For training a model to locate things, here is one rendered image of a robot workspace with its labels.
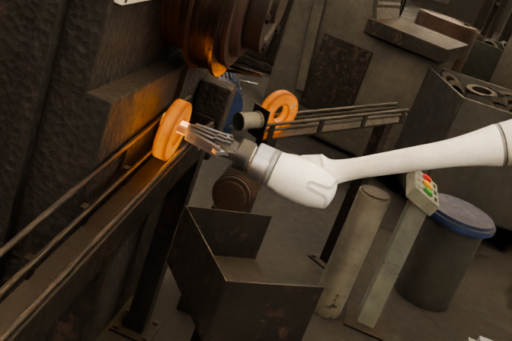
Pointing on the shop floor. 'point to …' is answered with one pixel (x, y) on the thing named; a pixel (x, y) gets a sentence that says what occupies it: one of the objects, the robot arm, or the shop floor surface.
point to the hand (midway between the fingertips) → (175, 124)
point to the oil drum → (432, 20)
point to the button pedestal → (392, 259)
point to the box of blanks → (472, 186)
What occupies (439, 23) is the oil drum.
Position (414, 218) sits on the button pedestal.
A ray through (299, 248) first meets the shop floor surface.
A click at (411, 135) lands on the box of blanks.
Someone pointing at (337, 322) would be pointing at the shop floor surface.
